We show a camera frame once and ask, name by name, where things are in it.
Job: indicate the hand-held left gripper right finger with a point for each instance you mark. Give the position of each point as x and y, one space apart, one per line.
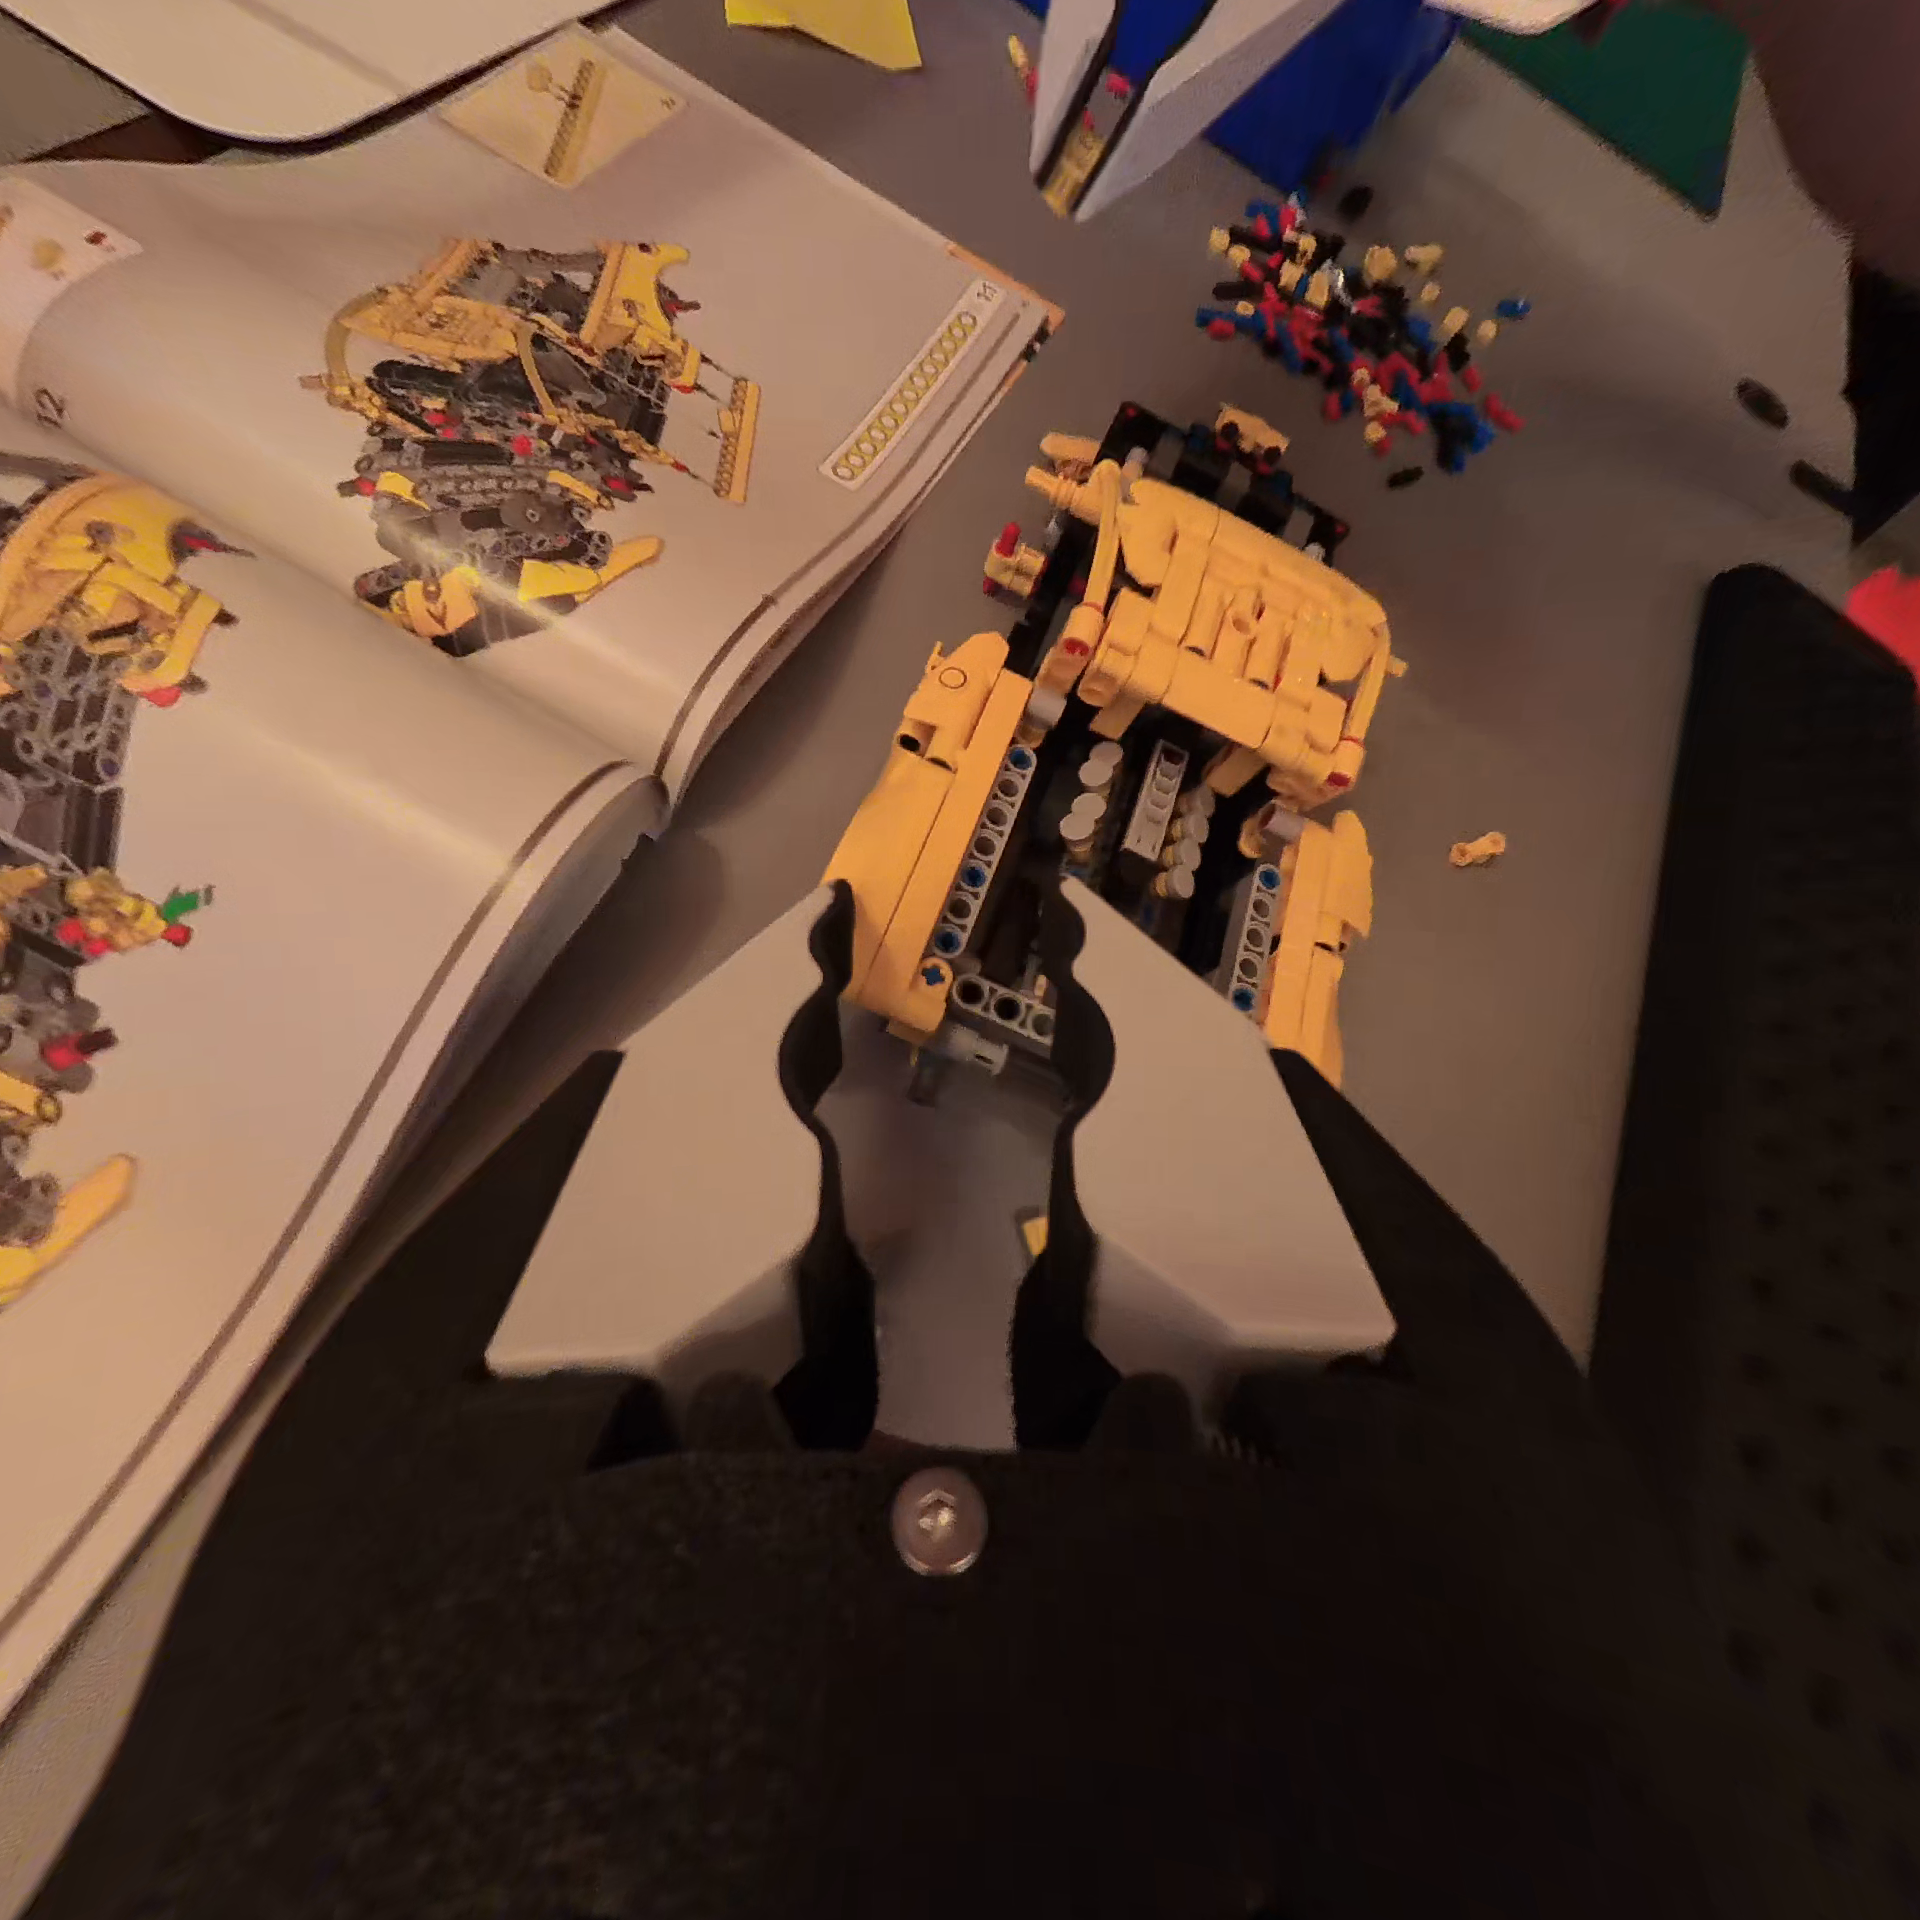
1243 1201

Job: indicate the yellow paper scrap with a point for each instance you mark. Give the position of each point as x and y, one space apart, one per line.
838 23

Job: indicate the black dimpled chair armrest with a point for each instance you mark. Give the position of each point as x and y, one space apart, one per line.
1769 1050

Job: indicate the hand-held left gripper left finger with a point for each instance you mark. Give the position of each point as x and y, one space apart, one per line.
660 1214

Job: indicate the round black desk grommet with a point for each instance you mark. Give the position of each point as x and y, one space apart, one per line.
1760 402

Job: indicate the black desk bracket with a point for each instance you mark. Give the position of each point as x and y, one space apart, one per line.
1822 487

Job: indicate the white wooden book stand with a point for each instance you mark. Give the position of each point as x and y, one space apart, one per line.
299 59

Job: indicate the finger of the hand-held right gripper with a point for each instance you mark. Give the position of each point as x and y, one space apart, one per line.
1200 77
1073 77

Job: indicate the small green box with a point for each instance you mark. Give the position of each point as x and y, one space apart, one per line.
1620 89

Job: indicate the blue plastic bin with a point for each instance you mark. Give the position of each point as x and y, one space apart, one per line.
1306 89

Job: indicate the pile of mixed brick pins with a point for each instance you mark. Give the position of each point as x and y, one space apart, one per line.
1348 330

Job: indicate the bright red plastic object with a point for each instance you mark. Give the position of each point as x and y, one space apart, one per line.
1891 623

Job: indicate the small yellow brick connector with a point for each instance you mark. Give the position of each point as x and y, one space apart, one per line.
1476 848
1068 171

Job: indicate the instruction booklet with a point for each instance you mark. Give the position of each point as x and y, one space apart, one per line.
374 840

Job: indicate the grey desk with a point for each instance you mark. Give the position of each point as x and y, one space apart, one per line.
1576 721

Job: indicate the yellow black brick car model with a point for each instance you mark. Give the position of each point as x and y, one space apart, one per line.
1230 615

